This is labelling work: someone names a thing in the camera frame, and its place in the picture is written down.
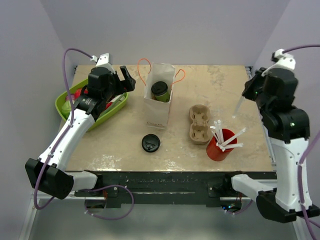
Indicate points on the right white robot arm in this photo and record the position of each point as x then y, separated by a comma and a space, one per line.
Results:
288, 130

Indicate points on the red apple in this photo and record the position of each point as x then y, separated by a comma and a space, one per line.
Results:
80, 92

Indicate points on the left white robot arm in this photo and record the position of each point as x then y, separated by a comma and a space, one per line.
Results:
47, 172

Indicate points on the green cabbage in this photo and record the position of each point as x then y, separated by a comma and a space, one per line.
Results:
66, 109

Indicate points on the red cup holder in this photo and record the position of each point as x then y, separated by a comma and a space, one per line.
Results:
214, 152

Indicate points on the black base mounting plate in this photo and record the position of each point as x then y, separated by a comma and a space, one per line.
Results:
160, 188

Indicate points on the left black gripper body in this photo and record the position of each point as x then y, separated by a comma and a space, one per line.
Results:
116, 86

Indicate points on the brown pulp cup carrier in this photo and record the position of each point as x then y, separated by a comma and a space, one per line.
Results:
199, 131

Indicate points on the single white straw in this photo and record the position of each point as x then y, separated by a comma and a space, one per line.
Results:
237, 107

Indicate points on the red chili pepper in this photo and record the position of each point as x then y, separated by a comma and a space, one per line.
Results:
108, 105

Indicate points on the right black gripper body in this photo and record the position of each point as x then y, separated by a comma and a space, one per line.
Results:
262, 98

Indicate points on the green paper coffee cup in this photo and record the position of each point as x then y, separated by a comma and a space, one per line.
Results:
162, 97

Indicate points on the black plastic cup lid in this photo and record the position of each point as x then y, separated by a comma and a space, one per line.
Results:
159, 88

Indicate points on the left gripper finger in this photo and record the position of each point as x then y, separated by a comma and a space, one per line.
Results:
125, 72
129, 84

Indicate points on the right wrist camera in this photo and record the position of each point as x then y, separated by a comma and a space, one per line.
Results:
283, 60

